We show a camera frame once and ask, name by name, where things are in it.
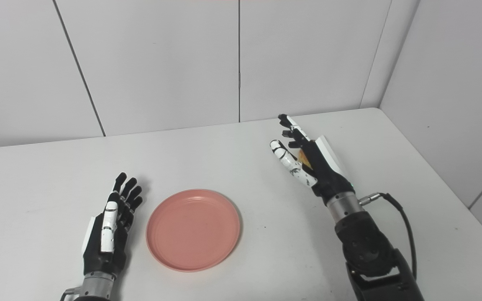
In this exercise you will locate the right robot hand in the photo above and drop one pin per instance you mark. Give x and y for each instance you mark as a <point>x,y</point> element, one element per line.
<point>312,161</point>

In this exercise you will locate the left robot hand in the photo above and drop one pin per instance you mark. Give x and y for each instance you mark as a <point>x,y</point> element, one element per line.
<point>109,234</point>

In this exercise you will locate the cream puff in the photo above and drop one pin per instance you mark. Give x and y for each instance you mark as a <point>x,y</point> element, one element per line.
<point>303,159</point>

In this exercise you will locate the pink plate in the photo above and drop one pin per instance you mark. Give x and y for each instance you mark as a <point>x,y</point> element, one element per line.
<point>193,230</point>

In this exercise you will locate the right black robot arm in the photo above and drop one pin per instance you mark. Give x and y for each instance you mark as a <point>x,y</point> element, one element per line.
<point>370,251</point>

